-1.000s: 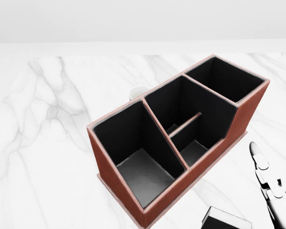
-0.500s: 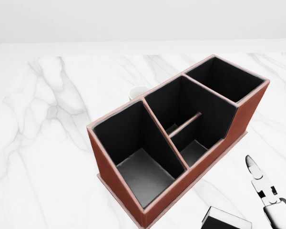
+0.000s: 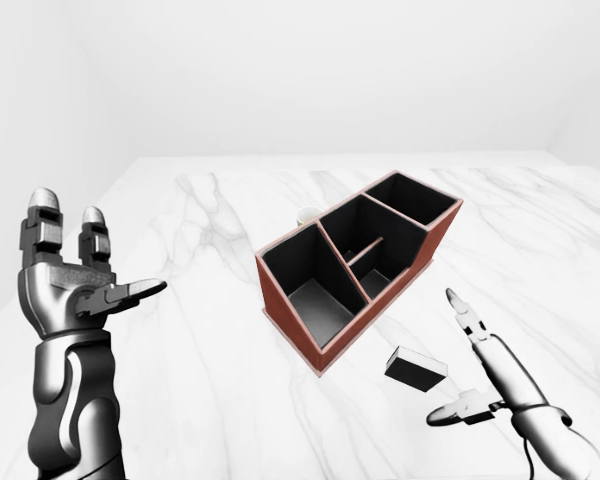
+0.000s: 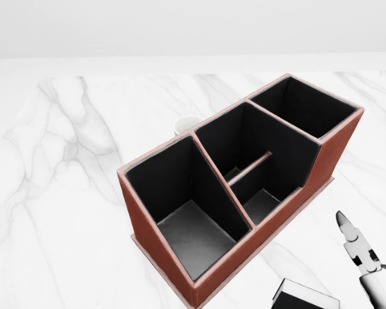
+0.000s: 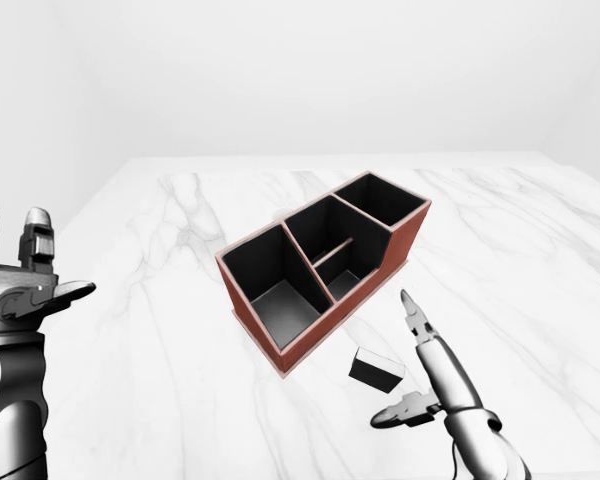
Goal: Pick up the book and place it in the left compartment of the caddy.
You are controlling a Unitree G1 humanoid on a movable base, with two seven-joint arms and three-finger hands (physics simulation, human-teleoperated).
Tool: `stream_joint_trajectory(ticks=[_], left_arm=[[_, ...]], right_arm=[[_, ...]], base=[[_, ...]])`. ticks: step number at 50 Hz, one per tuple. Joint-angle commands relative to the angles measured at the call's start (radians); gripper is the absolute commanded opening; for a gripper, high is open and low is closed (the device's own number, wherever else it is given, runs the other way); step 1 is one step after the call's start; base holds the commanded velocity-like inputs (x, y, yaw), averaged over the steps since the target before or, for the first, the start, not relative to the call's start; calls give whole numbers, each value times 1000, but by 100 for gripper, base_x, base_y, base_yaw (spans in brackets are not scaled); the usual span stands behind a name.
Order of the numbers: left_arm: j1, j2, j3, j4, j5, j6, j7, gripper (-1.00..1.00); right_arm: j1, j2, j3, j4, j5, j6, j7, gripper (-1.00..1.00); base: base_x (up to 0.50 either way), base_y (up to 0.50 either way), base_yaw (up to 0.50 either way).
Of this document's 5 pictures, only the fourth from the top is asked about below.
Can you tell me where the red-brown desk caddy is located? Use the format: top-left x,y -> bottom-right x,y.
116,73 -> 365,307

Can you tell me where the white mug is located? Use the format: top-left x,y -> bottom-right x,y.
174,115 -> 203,136

